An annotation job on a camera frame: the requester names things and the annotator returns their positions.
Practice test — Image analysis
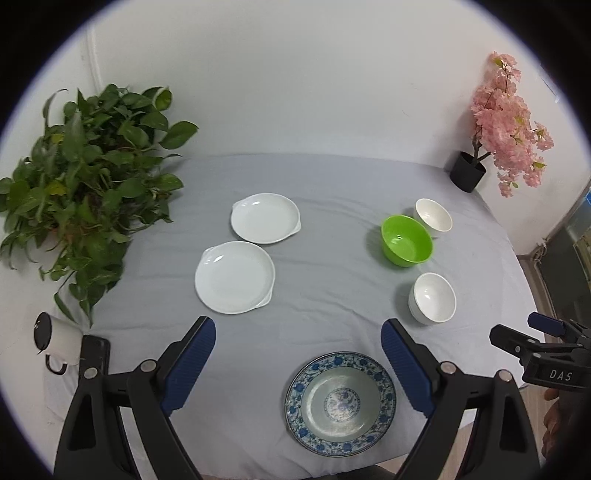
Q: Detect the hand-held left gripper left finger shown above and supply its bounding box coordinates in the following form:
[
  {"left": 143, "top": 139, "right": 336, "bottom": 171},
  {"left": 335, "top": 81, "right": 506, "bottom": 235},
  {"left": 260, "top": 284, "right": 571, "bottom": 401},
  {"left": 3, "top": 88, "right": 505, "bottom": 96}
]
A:
[{"left": 55, "top": 316, "right": 217, "bottom": 480}]

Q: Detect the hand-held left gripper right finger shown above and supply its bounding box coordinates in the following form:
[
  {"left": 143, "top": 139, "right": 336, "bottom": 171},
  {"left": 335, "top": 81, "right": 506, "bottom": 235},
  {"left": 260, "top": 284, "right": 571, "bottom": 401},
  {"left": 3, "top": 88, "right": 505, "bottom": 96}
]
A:
[{"left": 381, "top": 318, "right": 541, "bottom": 480}]

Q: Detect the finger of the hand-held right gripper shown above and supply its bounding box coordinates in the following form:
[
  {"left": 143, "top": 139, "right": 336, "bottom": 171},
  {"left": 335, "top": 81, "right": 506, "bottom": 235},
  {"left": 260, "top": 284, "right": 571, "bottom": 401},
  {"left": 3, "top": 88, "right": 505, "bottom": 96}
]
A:
[
  {"left": 529, "top": 312, "right": 571, "bottom": 340},
  {"left": 490, "top": 324, "right": 546, "bottom": 358}
]

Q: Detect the blue patterned plate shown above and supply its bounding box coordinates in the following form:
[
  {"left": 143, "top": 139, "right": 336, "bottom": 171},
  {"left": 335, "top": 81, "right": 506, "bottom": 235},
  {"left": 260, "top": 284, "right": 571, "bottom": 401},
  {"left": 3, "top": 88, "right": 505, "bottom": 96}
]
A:
[{"left": 285, "top": 352, "right": 397, "bottom": 457}]

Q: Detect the white plate with handles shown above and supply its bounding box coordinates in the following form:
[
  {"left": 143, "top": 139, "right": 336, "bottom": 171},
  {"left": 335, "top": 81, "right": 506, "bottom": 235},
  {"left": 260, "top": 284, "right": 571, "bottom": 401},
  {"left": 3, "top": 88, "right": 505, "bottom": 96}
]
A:
[
  {"left": 194, "top": 241, "right": 276, "bottom": 315},
  {"left": 231, "top": 193, "right": 302, "bottom": 244}
]

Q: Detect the green bowl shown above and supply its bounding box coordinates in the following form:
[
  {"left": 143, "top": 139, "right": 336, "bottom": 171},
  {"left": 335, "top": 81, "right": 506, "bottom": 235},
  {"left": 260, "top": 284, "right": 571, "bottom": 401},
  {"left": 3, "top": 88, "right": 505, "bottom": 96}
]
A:
[{"left": 381, "top": 215, "right": 435, "bottom": 268}]

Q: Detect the person's right hand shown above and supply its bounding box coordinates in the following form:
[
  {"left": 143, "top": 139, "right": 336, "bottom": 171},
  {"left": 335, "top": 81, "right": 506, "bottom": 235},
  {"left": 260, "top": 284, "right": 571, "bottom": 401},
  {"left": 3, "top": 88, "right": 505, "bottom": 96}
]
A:
[{"left": 541, "top": 388, "right": 563, "bottom": 457}]

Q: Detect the large white bowl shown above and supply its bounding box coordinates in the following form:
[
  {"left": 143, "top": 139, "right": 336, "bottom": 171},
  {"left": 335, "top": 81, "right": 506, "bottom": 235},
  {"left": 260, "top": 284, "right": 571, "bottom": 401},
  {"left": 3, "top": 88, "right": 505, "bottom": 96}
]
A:
[{"left": 408, "top": 272, "right": 457, "bottom": 325}]

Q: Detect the grey tablecloth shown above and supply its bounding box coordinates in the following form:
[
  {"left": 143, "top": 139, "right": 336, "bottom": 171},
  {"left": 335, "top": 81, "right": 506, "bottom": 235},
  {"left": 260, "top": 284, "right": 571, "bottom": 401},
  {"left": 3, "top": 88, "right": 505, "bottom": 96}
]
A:
[{"left": 44, "top": 153, "right": 539, "bottom": 480}]

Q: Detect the small white bowl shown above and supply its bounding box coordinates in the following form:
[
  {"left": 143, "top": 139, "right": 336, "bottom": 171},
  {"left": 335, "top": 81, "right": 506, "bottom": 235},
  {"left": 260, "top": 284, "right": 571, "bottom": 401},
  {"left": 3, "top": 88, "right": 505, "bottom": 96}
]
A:
[{"left": 413, "top": 198, "right": 454, "bottom": 238}]

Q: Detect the green leafy potted plant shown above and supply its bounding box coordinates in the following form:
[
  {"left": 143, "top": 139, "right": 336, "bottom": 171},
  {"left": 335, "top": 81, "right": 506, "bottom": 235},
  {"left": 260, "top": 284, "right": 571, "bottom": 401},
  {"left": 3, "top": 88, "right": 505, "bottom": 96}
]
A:
[{"left": 0, "top": 84, "right": 199, "bottom": 328}]

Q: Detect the pink blossom tree in pot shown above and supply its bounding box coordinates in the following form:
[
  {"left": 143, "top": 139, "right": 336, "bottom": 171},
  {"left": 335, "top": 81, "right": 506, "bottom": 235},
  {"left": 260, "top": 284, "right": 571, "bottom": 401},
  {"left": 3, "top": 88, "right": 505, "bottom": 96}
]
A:
[{"left": 450, "top": 52, "right": 555, "bottom": 198}]

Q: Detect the glass door with metal frame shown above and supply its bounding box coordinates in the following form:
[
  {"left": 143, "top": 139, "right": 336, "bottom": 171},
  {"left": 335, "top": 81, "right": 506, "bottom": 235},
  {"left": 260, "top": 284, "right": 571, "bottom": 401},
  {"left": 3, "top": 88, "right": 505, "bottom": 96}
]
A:
[{"left": 515, "top": 178, "right": 591, "bottom": 328}]

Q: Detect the white mug with black handle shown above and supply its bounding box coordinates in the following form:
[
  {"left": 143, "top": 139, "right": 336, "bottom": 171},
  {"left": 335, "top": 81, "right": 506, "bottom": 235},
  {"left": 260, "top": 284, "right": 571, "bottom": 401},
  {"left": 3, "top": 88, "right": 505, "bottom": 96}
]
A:
[{"left": 33, "top": 312, "right": 84, "bottom": 374}]

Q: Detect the white wall conduit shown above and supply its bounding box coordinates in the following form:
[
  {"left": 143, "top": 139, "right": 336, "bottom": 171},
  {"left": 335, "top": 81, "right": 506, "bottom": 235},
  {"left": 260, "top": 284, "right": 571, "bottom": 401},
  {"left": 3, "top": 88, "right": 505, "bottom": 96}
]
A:
[{"left": 89, "top": 25, "right": 106, "bottom": 95}]

